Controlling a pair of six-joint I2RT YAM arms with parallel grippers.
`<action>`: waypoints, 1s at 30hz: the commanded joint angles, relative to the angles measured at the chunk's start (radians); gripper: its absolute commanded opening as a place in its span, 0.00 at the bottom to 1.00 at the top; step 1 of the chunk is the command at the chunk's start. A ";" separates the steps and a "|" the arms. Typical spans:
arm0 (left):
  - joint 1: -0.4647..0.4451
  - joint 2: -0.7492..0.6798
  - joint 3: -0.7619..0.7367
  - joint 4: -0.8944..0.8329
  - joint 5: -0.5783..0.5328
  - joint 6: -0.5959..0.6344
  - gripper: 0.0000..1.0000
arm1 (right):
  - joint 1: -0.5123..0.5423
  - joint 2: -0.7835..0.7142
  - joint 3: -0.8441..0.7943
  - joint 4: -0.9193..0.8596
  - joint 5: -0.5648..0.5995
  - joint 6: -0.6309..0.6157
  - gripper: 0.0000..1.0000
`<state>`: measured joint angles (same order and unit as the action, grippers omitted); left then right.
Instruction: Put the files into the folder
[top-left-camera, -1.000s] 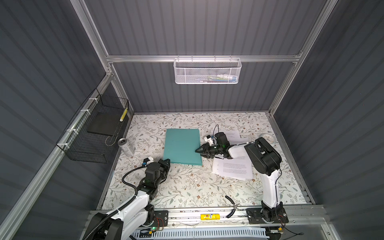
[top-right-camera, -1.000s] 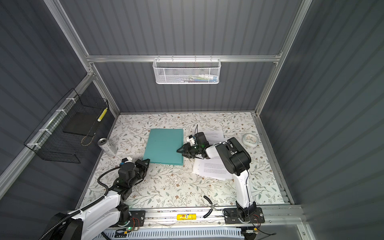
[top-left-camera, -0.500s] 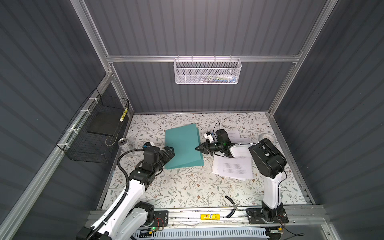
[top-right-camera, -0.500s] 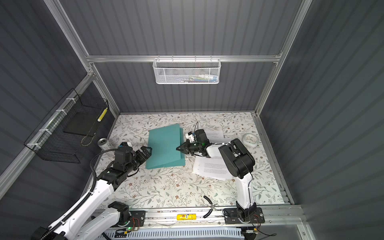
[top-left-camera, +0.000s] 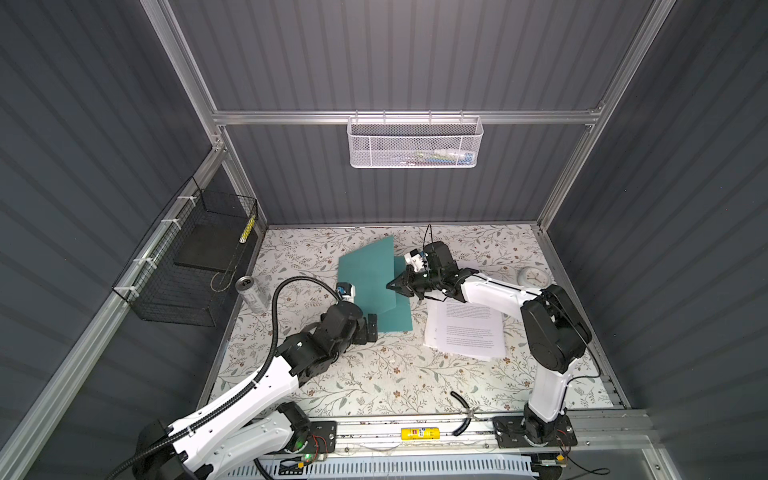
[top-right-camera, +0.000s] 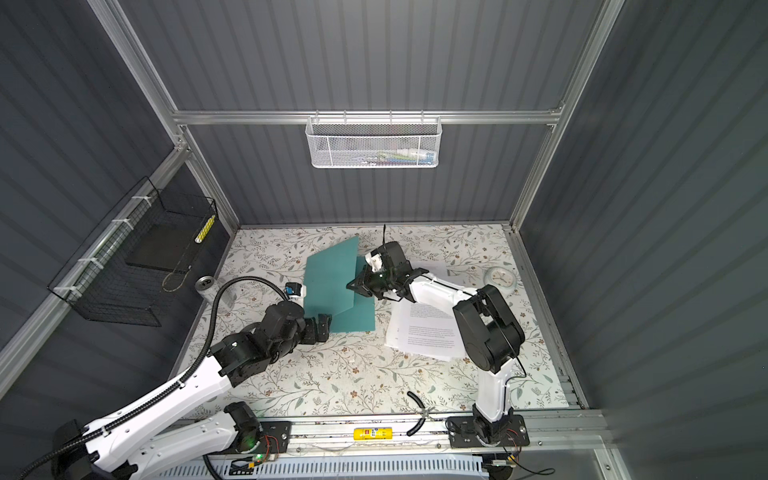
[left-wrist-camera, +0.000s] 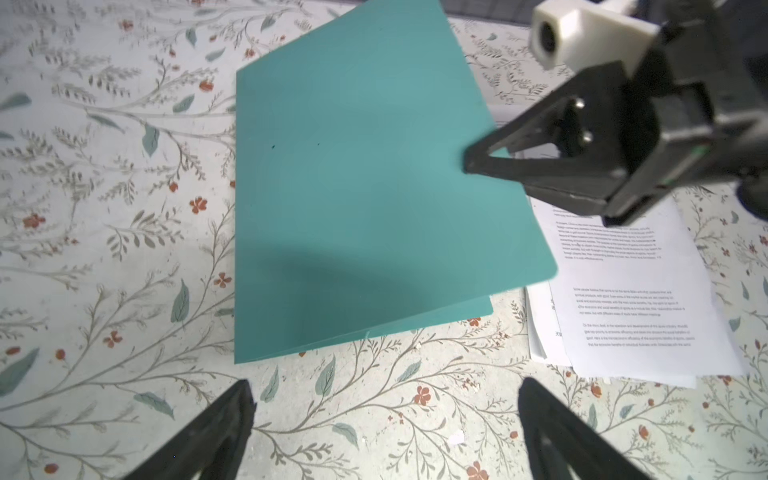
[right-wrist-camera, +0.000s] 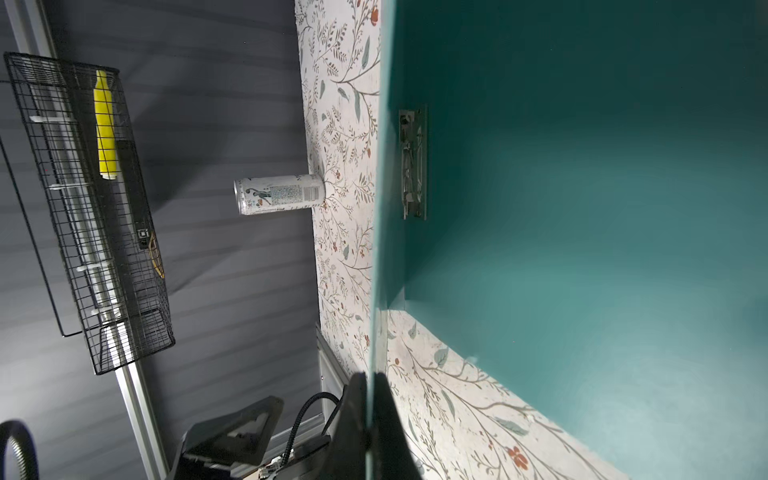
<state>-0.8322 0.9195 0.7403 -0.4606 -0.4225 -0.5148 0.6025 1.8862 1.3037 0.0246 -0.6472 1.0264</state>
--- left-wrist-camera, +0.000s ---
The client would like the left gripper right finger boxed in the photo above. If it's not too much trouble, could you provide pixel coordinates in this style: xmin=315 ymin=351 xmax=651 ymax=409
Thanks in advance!
xmin=518 ymin=377 xmax=648 ymax=480

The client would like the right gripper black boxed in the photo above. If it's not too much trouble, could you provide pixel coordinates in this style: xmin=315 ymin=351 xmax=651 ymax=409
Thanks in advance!
xmin=463 ymin=1 xmax=767 ymax=227

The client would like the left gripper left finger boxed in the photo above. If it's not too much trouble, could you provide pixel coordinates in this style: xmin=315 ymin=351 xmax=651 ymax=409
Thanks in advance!
xmin=127 ymin=379 xmax=257 ymax=480

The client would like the printed paper sheet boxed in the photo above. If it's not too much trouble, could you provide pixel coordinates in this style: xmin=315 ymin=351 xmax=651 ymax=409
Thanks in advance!
xmin=524 ymin=282 xmax=572 ymax=367
xmin=532 ymin=199 xmax=746 ymax=380

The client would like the teal green file folder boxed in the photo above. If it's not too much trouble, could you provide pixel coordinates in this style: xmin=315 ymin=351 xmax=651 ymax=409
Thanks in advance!
xmin=234 ymin=1 xmax=557 ymax=363

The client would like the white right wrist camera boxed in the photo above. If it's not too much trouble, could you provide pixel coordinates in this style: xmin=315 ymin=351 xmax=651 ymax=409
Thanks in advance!
xmin=529 ymin=0 xmax=660 ymax=77

